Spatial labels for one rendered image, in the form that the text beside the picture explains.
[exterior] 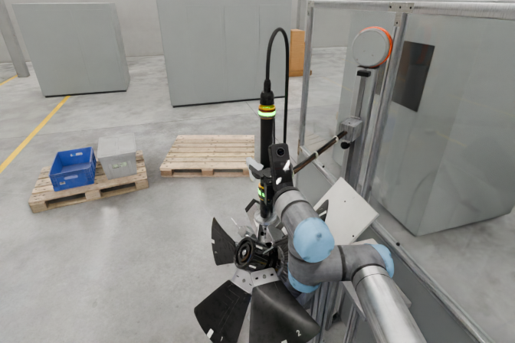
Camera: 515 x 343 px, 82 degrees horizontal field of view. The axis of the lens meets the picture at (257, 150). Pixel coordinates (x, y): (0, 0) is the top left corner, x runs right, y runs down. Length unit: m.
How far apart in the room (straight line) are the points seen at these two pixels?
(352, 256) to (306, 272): 0.10
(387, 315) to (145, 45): 12.65
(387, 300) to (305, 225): 0.19
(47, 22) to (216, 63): 3.69
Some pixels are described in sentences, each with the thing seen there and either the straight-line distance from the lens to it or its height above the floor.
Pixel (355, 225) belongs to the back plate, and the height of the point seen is 1.29.
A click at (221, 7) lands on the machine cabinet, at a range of 6.23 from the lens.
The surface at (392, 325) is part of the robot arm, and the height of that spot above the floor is 1.60.
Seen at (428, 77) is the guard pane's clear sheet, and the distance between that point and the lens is 1.33.
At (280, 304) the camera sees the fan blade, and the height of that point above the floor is 1.19.
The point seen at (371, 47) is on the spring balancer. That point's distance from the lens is 1.34.
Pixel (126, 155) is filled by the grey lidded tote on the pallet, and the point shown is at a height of 0.45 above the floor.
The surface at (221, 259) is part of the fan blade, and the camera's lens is 1.44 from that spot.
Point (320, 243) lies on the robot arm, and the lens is 0.59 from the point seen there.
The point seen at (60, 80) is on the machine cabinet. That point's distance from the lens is 8.22.
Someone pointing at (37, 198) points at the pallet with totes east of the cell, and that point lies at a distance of 3.97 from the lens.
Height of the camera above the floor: 2.07
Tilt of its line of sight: 27 degrees down
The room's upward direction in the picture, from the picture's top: straight up
